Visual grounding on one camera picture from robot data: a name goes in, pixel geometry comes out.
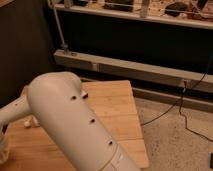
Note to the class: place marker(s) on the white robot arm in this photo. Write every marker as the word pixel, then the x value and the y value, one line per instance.
pixel 56 101

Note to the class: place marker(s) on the white shelf rail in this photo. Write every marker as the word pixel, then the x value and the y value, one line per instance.
pixel 132 16

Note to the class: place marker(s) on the metal pole stand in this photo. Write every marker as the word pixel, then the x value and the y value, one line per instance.
pixel 64 46

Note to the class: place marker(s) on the white plastic bottle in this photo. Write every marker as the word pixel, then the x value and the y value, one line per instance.
pixel 31 122

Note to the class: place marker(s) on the small red white block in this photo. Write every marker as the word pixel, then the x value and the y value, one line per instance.
pixel 85 95

